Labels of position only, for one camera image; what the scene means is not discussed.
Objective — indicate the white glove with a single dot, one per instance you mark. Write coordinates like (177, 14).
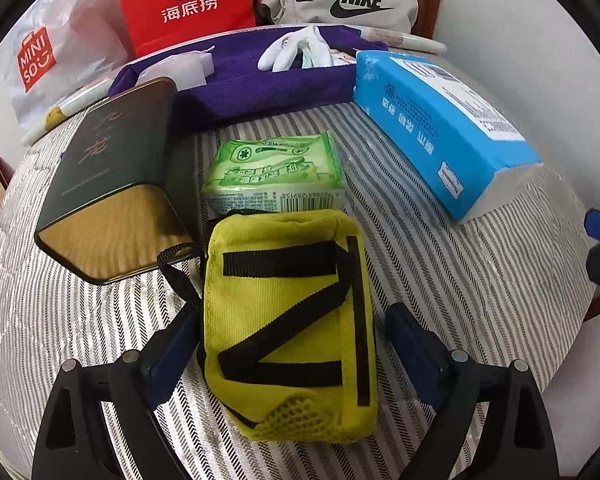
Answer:
(306, 42)

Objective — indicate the green tissue packet on towel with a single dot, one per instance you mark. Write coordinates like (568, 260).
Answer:
(340, 58)

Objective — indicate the yellow pouch with black straps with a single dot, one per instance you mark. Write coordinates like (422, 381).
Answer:
(287, 329)

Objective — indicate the rolled patterned paper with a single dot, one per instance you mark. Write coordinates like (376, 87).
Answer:
(97, 89)

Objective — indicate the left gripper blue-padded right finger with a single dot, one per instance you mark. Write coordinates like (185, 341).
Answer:
(516, 441)

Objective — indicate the purple towel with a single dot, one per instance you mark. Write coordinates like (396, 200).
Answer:
(237, 90)

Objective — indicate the striped quilted mattress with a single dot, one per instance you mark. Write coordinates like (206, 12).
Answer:
(509, 285)

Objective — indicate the green wet wipes pack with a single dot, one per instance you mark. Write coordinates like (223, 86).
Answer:
(290, 174)

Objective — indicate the white Miniso plastic bag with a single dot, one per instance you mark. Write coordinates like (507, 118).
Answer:
(59, 46)

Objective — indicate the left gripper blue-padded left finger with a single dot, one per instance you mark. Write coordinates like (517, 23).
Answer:
(74, 441)

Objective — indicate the white sponge block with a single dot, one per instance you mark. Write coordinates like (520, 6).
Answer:
(188, 70)

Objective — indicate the dark green tea tin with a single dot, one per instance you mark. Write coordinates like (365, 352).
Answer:
(119, 201)

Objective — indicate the blue tissue pack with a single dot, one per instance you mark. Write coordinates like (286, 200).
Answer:
(471, 156)

